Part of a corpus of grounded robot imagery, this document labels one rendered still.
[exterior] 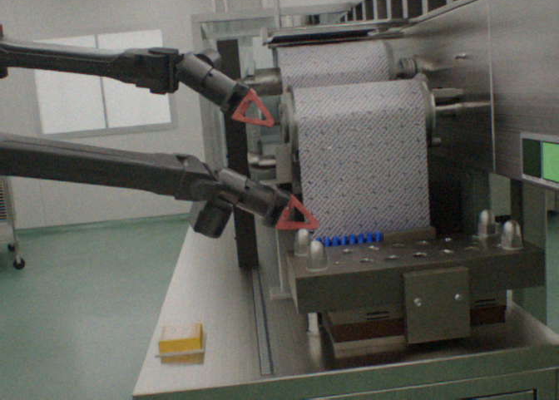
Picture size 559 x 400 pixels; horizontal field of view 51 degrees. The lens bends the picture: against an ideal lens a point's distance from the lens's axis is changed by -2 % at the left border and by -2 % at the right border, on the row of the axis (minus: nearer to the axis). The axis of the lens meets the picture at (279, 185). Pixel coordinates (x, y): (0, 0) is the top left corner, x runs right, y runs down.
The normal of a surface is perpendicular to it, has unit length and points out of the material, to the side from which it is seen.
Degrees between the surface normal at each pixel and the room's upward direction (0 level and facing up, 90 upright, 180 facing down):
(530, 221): 90
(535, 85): 90
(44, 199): 90
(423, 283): 90
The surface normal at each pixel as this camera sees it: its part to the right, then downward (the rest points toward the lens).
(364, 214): 0.07, 0.15
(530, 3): -0.99, 0.10
